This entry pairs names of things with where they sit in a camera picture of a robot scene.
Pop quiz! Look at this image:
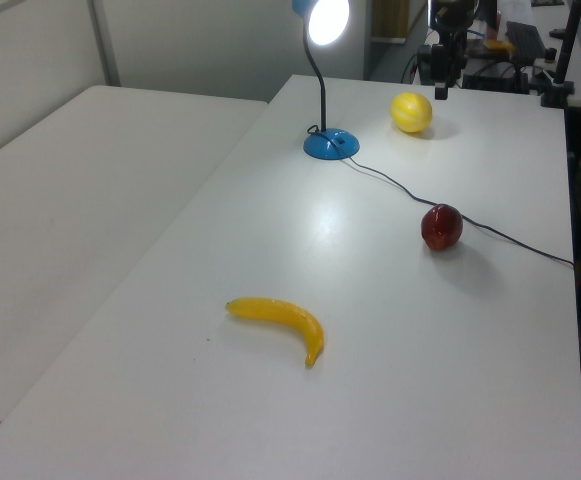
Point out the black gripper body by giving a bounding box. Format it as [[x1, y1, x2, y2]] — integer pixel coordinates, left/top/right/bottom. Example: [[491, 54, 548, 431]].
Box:
[[429, 30, 468, 87]]

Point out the yellow striped melon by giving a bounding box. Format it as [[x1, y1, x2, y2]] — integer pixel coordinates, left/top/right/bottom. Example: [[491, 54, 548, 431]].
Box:
[[389, 91, 434, 134]]

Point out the black control box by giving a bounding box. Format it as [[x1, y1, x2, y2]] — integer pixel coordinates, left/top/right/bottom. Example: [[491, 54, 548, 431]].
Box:
[[461, 58, 530, 94]]

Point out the wooden board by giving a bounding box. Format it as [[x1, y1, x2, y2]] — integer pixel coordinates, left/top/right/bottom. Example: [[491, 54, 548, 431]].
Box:
[[369, 0, 412, 42]]

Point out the black keyboard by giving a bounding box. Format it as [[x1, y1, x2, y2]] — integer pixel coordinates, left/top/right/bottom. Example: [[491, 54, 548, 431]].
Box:
[[505, 20, 547, 59]]

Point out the blue plastic bowl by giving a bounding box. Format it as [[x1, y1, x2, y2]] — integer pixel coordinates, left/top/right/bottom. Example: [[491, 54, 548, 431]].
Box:
[[291, 0, 362, 162]]

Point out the red apple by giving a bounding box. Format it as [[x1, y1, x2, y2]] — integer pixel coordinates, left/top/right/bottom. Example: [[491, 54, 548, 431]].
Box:
[[421, 202, 464, 253]]

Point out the yellow banana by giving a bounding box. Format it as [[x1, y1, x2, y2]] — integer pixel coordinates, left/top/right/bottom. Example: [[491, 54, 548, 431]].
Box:
[[225, 296, 326, 370]]

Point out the black lamp power cable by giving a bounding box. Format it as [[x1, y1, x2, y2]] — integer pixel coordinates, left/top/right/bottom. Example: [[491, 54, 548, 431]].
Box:
[[306, 124, 576, 267]]

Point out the black camera stand pole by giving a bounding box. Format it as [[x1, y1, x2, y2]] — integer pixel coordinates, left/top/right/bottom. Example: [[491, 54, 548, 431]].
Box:
[[540, 0, 581, 108]]

